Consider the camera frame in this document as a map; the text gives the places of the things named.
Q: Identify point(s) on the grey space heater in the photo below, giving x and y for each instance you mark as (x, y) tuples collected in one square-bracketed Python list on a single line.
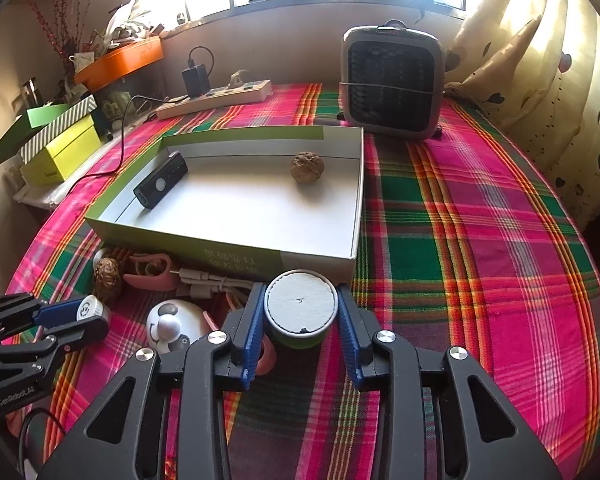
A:
[(392, 85)]

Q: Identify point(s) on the pink clip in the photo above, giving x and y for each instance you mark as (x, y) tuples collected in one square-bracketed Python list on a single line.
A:
[(147, 280)]

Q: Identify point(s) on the cream curtain with hearts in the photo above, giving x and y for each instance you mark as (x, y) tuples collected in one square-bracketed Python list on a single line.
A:
[(540, 75)]

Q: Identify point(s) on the small white round cap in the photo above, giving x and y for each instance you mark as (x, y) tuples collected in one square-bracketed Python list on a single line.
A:
[(91, 308)]

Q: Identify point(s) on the metal cup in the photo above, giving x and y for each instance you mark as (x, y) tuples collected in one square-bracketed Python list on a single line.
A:
[(30, 92)]

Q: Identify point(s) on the black rectangular device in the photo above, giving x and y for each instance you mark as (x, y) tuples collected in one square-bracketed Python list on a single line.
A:
[(161, 180)]

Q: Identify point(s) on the green jar with white lid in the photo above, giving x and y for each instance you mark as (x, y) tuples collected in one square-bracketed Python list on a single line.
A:
[(300, 305)]

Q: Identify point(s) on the deeply wrinkled brown walnut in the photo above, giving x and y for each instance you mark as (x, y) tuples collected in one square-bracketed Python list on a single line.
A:
[(108, 280)]

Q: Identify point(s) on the pile of papers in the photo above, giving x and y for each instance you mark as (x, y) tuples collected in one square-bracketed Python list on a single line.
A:
[(125, 25)]

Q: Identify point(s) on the round brown walnut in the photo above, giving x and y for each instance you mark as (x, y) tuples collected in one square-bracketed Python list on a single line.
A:
[(307, 166)]

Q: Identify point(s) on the black charger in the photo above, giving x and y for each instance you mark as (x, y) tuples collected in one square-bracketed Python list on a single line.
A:
[(196, 80)]

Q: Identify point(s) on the orange box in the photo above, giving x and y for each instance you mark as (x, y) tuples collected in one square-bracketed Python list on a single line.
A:
[(125, 62)]

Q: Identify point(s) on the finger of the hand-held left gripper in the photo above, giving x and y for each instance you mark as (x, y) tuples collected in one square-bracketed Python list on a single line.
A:
[(80, 332), (55, 312)]

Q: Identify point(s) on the red berry branches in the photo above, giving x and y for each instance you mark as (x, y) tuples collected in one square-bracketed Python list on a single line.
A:
[(62, 15)]

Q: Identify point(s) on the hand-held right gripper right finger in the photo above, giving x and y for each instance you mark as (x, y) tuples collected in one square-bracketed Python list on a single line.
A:
[(347, 330)]

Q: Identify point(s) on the yellow-green box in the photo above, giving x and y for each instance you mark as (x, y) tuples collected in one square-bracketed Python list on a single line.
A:
[(65, 152)]

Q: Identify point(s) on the beige power strip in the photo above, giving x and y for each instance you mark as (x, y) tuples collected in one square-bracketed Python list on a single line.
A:
[(215, 97)]

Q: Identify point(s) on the glass tank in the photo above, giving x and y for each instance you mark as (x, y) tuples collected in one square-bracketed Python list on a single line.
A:
[(117, 97)]

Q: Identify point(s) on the white suction hook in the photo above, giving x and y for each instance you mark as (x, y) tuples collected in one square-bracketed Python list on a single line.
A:
[(180, 317)]

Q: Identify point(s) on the small beige plug adapter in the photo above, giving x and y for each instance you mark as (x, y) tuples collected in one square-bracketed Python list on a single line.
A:
[(237, 78)]

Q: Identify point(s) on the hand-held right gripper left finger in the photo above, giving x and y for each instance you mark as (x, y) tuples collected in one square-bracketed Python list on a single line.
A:
[(252, 330)]

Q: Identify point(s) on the pink green plaid tablecloth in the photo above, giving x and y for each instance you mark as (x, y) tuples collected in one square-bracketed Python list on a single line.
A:
[(455, 260)]

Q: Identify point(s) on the green and white cardboard tray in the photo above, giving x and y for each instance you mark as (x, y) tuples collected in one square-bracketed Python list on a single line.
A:
[(240, 210)]

